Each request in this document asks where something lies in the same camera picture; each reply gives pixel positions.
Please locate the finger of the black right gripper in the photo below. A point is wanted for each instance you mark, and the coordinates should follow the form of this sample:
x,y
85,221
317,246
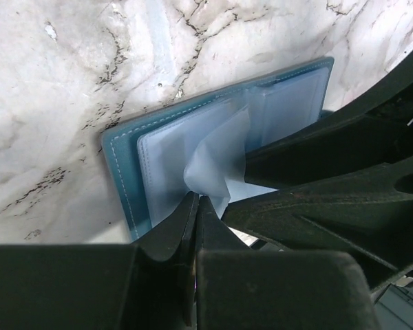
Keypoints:
x,y
368,214
374,129

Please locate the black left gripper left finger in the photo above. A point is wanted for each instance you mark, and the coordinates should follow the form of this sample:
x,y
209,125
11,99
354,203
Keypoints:
x,y
147,284

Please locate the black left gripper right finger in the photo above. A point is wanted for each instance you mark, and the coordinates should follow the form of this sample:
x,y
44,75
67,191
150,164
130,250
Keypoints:
x,y
240,288

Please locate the blue card holder wallet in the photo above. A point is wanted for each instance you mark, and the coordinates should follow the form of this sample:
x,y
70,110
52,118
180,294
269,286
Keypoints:
x,y
199,144

